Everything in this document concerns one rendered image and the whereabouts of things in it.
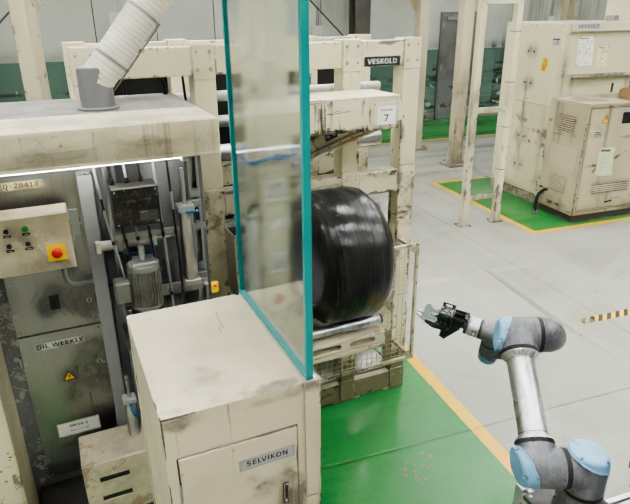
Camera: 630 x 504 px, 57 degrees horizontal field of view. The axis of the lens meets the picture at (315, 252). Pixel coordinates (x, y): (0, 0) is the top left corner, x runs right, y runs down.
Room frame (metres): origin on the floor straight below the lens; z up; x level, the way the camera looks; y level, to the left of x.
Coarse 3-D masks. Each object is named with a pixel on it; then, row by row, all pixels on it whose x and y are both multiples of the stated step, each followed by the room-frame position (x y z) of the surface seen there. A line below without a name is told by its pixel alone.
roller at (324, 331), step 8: (352, 320) 2.15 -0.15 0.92; (360, 320) 2.16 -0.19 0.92; (368, 320) 2.17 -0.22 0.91; (376, 320) 2.18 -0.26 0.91; (320, 328) 2.09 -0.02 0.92; (328, 328) 2.10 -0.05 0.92; (336, 328) 2.11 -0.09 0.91; (344, 328) 2.12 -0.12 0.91; (352, 328) 2.13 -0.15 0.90; (360, 328) 2.15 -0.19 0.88; (320, 336) 2.07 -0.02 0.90
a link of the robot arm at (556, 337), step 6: (546, 318) 1.69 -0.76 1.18; (546, 324) 1.66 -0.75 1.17; (552, 324) 1.66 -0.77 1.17; (558, 324) 1.68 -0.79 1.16; (546, 330) 1.64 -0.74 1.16; (552, 330) 1.64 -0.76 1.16; (558, 330) 1.65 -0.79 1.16; (564, 330) 1.68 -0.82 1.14; (546, 336) 1.63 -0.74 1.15; (552, 336) 1.63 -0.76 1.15; (558, 336) 1.64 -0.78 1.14; (564, 336) 1.66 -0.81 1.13; (546, 342) 1.63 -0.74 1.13; (552, 342) 1.63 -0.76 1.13; (558, 342) 1.64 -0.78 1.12; (564, 342) 1.66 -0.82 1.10; (546, 348) 1.63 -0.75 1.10; (552, 348) 1.63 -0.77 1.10; (558, 348) 1.65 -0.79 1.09
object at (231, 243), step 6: (228, 228) 2.55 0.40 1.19; (234, 228) 2.56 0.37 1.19; (228, 234) 2.50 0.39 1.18; (234, 234) 2.56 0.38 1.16; (228, 240) 2.50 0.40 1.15; (234, 240) 2.42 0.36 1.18; (228, 246) 2.51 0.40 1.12; (234, 246) 2.42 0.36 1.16; (228, 252) 2.52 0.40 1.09; (234, 252) 2.42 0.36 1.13; (228, 258) 2.52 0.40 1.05; (234, 258) 2.43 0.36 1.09; (228, 264) 2.53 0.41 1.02; (234, 264) 2.43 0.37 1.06; (228, 270) 2.54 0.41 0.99; (234, 270) 2.44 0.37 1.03; (228, 276) 2.54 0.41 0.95; (234, 276) 2.45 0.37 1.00; (234, 282) 2.45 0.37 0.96; (234, 288) 2.46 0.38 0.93
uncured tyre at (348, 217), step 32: (320, 192) 2.26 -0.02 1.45; (352, 192) 2.26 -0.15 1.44; (320, 224) 2.10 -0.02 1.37; (352, 224) 2.09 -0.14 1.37; (384, 224) 2.14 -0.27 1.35; (320, 256) 2.51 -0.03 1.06; (352, 256) 2.02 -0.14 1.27; (384, 256) 2.07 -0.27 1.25; (320, 288) 2.41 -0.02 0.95; (352, 288) 2.00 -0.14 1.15; (384, 288) 2.06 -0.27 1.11; (320, 320) 2.14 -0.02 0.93
